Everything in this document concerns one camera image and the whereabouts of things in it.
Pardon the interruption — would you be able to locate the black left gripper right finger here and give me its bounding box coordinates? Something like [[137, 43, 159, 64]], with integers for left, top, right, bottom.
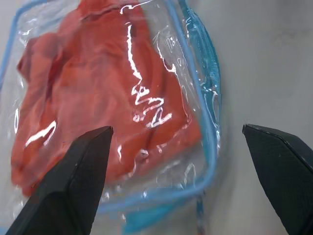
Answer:
[[242, 123, 313, 235]]

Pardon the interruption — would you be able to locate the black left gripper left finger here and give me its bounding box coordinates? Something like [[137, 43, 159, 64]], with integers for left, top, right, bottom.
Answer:
[[5, 125, 114, 235]]

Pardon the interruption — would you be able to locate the orange cloth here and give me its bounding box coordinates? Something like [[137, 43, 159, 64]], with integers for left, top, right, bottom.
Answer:
[[11, 0, 202, 196]]

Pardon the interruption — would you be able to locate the clear blue-trimmed plastic pouch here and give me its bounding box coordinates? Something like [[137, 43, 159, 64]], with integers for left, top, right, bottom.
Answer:
[[0, 0, 222, 235]]

